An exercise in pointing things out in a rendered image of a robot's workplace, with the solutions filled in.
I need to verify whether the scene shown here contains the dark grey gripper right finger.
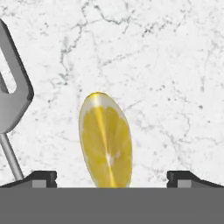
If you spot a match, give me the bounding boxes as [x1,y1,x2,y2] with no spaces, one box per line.
[166,171,224,189]

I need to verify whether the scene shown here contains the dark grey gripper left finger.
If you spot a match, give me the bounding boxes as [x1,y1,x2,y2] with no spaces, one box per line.
[0,171,58,189]

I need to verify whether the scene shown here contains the yellow lemon wedge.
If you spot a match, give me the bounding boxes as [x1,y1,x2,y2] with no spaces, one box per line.
[78,91,133,189]

